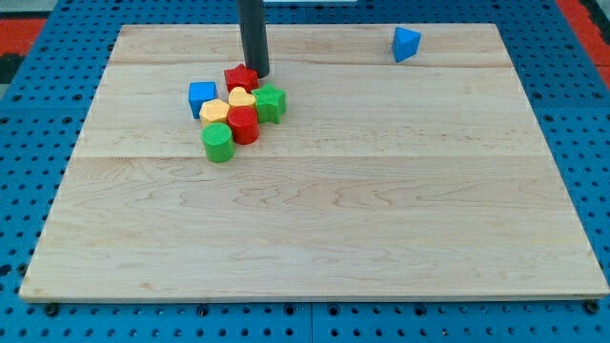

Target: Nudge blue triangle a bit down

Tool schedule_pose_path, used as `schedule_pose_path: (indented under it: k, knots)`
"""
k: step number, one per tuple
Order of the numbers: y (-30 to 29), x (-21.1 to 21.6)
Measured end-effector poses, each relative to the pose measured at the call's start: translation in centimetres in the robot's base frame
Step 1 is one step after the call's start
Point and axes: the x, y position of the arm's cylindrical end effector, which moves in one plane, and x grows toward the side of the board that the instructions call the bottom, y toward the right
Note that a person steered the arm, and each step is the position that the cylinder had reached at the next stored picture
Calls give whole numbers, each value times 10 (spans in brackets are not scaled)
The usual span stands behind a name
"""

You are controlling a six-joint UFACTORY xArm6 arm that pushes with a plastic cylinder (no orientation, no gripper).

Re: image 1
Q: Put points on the blue triangle block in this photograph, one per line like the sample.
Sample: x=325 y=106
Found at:
x=405 y=43

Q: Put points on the green star block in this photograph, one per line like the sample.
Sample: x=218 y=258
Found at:
x=270 y=103

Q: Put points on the red cylinder block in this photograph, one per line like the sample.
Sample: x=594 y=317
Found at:
x=244 y=124

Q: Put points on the green cylinder block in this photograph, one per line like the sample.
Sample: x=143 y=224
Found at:
x=218 y=142

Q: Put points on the yellow heart block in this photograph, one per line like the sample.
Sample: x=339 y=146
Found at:
x=239 y=97

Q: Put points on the yellow hexagon block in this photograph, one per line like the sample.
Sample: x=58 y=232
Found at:
x=213 y=111

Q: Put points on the red star block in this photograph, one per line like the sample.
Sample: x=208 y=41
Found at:
x=241 y=76

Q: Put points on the light wooden board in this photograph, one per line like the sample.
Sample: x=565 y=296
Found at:
x=426 y=180

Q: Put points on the blue cube block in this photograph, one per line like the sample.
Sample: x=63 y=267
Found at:
x=199 y=93

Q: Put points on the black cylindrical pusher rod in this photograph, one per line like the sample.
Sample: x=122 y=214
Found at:
x=252 y=24

